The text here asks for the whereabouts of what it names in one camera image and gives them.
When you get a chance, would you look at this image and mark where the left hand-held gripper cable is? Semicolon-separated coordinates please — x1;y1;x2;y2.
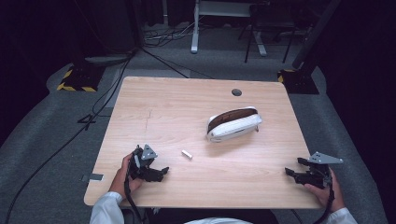
123;169;142;224

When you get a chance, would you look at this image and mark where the person's white shirt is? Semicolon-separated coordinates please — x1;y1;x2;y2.
183;217;255;224

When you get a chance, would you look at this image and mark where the person's left hand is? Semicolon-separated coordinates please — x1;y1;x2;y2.
108;152;145;199

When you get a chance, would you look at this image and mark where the bundle of floor cables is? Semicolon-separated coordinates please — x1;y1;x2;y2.
143;21;200;49

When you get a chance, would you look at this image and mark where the long black floor cable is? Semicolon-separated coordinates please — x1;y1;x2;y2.
4;49;138;224

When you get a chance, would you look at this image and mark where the black chair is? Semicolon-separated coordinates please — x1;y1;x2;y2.
237;2;297;64

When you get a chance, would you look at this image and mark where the person's right hand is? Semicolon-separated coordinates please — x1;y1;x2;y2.
304;169;346;213

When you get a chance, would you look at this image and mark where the person's white sleeve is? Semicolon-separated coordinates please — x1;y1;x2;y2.
89;190;125;224
325;207;359;224

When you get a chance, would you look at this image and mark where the white pencil case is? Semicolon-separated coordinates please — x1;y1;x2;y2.
205;105;263;144

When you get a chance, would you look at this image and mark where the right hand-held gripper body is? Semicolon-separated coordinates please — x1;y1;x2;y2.
303;151;345;189

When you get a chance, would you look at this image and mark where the person's left white sleeve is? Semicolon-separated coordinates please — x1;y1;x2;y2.
89;190;125;224

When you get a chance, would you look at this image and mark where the black floor tape mark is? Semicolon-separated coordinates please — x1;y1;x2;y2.
77;113;97;131

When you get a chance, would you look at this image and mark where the white desk frame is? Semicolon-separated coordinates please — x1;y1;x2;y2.
190;0;269;58

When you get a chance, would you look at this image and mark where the right hand-held gripper cable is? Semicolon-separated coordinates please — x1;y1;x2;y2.
312;176;336;224

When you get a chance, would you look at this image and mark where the thin black floor cable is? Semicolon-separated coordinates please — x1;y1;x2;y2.
139;46;216;80

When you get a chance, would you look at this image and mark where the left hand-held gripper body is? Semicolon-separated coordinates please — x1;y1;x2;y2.
127;143;159;182

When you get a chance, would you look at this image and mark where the black stand with striped base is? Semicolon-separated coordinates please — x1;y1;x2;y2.
277;0;344;95
56;0;106;93

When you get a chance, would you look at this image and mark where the grey floor tape patch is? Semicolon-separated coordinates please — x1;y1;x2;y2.
81;173;105;183

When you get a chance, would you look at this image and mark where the person's right white sleeve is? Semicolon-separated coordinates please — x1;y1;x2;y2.
325;207;359;224

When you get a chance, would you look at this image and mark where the hand-held gripper cable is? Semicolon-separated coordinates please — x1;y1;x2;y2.
123;169;142;224
312;176;336;224

